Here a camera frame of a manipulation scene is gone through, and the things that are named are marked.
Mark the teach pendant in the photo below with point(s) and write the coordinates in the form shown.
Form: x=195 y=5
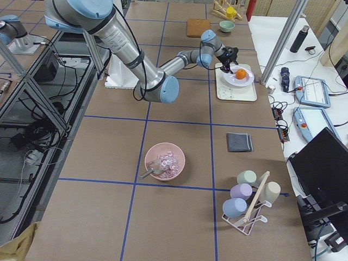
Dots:
x=312 y=91
x=311 y=121

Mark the green bowl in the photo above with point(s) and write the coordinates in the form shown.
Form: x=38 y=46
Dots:
x=226 y=26

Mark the red cylinder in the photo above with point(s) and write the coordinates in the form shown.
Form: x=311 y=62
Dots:
x=250 y=8

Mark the near teach pendant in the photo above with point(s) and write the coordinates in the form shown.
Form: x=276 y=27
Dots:
x=311 y=121

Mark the beige cup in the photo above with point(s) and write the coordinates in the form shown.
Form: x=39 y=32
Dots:
x=272 y=191

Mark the small metal cup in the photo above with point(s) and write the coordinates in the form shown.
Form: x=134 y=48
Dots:
x=271 y=89

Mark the wooden tray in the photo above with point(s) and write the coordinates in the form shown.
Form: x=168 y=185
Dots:
x=196 y=27

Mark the orange fruit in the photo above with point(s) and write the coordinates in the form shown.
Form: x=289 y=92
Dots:
x=241 y=74

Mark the blue cup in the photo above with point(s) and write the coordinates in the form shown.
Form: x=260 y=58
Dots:
x=234 y=207

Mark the aluminium frame post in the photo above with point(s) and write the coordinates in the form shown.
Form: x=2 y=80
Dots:
x=283 y=38

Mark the far teach pendant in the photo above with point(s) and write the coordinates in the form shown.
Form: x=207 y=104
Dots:
x=312 y=91

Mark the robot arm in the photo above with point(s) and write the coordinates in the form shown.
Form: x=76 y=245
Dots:
x=155 y=84

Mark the white plate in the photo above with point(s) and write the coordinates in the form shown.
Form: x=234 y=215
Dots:
x=235 y=78

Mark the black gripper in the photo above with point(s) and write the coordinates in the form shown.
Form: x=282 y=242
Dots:
x=227 y=59

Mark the purple cup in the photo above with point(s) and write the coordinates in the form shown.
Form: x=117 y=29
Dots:
x=242 y=190

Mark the wooden mug rack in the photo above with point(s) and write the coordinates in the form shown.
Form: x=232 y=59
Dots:
x=219 y=8

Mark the folded dark umbrella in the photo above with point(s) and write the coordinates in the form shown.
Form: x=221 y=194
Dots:
x=285 y=79

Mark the pink bowl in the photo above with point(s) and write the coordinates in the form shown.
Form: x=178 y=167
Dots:
x=167 y=160

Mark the cream bear tray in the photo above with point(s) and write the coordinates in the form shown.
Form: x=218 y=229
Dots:
x=229 y=88

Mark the metal scoop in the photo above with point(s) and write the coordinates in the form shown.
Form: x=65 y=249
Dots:
x=150 y=170

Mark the black water bottle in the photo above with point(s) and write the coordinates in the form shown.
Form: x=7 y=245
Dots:
x=302 y=34

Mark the folded grey cloth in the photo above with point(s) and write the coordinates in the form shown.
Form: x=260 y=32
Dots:
x=239 y=142

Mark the black laptop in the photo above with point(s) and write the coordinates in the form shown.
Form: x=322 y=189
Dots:
x=321 y=168

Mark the yellow mug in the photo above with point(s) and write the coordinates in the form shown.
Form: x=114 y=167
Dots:
x=230 y=13

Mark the green cup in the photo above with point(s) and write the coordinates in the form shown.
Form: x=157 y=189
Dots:
x=247 y=176

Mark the white cup rack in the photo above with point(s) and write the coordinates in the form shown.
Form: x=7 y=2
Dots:
x=246 y=221

